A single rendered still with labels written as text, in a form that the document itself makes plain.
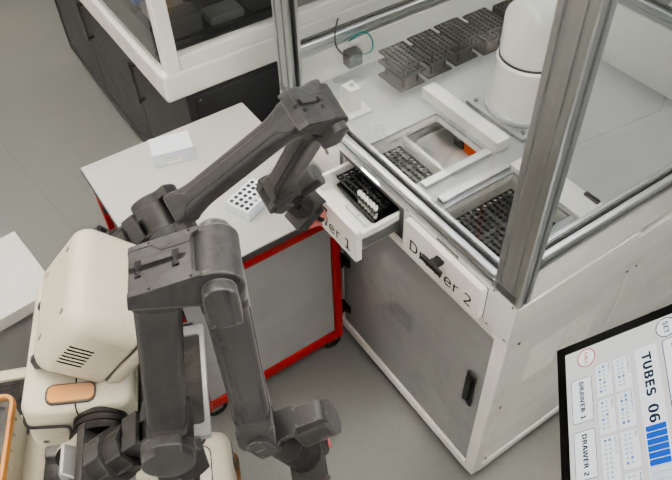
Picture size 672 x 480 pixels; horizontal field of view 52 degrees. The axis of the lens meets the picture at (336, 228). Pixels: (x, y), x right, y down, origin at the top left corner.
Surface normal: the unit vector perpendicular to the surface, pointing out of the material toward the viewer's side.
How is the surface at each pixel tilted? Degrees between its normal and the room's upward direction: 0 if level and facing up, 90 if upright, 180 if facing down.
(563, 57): 90
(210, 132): 0
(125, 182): 0
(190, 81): 90
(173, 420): 80
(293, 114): 50
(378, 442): 1
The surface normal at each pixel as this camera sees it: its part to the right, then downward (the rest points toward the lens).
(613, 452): -0.77, -0.53
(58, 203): -0.03, -0.69
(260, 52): 0.56, 0.59
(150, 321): 0.11, 0.83
